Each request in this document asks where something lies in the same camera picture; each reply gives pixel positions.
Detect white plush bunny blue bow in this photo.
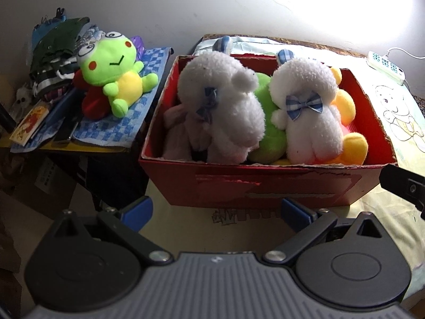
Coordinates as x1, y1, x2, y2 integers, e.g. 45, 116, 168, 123
162, 36, 266, 165
268, 49, 345, 165

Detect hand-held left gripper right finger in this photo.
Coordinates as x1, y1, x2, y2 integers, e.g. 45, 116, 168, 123
262, 198, 387, 268

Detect green plush toy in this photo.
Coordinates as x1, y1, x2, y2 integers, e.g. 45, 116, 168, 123
247, 72, 288, 164

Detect purple pack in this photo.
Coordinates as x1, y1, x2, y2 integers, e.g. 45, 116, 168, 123
130, 35, 145, 61

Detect yellow side table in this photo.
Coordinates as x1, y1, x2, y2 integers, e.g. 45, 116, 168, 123
0, 139, 134, 156

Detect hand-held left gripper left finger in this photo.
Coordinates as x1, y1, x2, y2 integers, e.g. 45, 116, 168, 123
55, 195, 175, 268

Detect red cardboard box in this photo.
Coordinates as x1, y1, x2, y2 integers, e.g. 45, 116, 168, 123
138, 53, 399, 208

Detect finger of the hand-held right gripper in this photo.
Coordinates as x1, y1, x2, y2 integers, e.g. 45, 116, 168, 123
379, 164, 425, 220

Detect orange printed booklet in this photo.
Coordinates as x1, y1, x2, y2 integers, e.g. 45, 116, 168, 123
9, 104, 50, 147

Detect white plug cable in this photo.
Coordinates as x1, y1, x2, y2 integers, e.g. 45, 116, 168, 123
385, 47, 424, 58

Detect white power strip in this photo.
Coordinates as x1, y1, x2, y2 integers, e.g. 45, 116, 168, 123
366, 51, 406, 86

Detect red plush toy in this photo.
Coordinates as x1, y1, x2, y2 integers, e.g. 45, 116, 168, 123
73, 71, 112, 121

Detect small white plush toy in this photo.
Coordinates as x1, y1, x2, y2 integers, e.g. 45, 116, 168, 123
15, 86, 34, 106

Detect green frog plush big eyes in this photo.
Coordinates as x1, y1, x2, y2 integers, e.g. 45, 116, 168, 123
77, 31, 159, 119

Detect yellow bear plush pink shirt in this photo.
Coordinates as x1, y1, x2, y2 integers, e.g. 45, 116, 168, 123
275, 67, 369, 167

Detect cartoon bear printed bed sheet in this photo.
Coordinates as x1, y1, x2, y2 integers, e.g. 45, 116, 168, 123
146, 36, 425, 306

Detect brown patterned cloth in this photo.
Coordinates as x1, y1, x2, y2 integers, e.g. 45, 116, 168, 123
412, 94, 425, 120

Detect pile of folded clothes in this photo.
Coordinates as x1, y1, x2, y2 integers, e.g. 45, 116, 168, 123
28, 7, 107, 104

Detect blue checkered towel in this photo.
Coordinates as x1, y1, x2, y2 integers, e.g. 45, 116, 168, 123
10, 47, 175, 154

